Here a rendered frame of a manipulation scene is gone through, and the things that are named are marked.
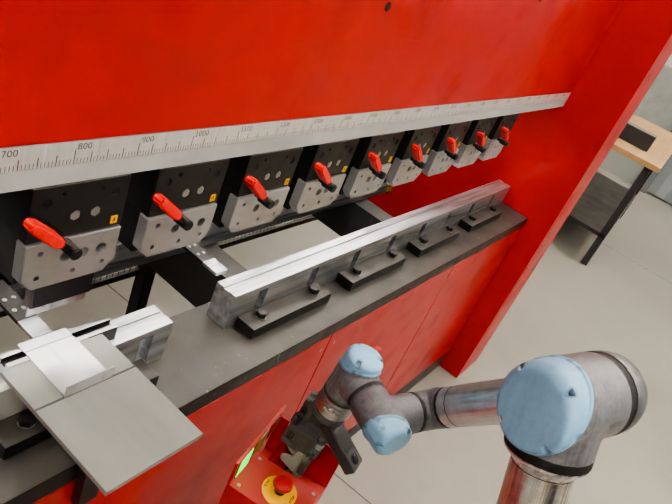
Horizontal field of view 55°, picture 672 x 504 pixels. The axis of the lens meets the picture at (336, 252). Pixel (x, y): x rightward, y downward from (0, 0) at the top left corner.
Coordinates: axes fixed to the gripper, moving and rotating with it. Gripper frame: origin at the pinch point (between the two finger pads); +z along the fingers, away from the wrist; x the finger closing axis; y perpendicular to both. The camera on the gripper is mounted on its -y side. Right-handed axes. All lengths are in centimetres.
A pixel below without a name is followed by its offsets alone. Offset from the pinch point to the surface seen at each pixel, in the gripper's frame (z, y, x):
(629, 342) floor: 64, -126, -312
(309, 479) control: 3.5, -2.3, -4.0
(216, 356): -11.0, 28.1, -2.3
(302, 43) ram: -77, 38, -2
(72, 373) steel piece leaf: -23, 38, 32
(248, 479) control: -3.2, 7.6, 11.4
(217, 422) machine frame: 2.0, 20.7, 0.0
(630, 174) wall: 55, -122, -724
